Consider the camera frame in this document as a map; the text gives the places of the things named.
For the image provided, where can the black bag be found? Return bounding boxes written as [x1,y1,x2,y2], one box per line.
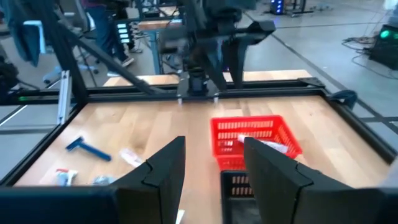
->
[0,57,20,96]

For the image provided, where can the black aluminium table frame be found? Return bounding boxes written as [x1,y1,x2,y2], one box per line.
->
[0,76,398,187]

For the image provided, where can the device with lit panels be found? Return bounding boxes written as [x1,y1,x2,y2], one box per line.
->
[114,20,134,45]

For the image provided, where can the black frame clamp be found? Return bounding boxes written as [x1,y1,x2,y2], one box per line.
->
[328,90,358,110]

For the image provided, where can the small white toothpaste tube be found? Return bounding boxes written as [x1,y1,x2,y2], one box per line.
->
[238,134,290,154]

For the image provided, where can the red plastic mesh basket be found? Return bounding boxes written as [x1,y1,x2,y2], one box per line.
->
[210,114,303,172]

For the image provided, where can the blue office chair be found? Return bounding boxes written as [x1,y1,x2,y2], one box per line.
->
[6,0,47,68]

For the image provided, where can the white toothpaste tube red cap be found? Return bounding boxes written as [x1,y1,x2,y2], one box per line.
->
[39,167,79,187]

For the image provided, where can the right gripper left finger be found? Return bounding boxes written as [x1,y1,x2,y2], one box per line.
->
[111,136,187,224]

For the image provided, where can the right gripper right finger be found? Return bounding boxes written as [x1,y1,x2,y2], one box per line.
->
[243,137,356,224]

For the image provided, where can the wooden desk blue legs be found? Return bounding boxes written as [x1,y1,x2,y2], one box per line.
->
[136,17,185,75]

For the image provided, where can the black gantry leg struts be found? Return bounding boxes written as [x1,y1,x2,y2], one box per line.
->
[40,0,163,105]

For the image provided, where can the computer with blue lights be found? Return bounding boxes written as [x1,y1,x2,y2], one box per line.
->
[269,0,285,16]

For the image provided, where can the small clear sachet packet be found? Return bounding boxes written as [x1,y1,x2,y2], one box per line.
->
[119,147,144,168]
[92,175,118,187]

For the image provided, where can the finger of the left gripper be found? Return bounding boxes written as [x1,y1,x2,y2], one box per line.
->
[222,39,250,91]
[198,42,228,93]

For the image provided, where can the tangled floor cables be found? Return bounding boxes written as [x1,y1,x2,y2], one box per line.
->
[341,35,398,80]

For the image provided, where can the black plastic mesh basket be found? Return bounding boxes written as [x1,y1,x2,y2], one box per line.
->
[220,170,262,224]

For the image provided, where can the black computer green light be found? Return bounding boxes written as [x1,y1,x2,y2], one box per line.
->
[369,24,398,70]

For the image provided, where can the silver aluminium bracket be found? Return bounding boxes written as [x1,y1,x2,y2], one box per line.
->
[57,70,73,126]

